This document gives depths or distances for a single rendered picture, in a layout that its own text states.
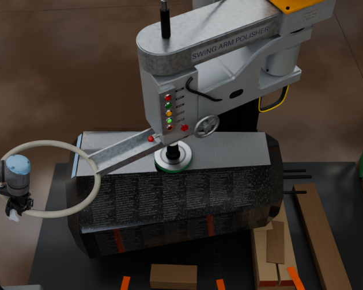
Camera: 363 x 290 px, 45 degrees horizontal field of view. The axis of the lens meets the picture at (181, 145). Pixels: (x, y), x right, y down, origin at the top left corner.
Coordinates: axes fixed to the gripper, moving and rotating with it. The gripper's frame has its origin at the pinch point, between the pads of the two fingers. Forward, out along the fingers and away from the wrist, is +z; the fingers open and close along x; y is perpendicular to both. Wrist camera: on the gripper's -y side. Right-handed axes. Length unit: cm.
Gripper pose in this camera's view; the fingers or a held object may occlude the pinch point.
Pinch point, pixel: (14, 214)
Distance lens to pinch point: 215.1
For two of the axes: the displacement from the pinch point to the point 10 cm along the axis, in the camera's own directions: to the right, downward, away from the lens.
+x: 4.8, -5.0, 7.2
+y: 8.4, 4.9, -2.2
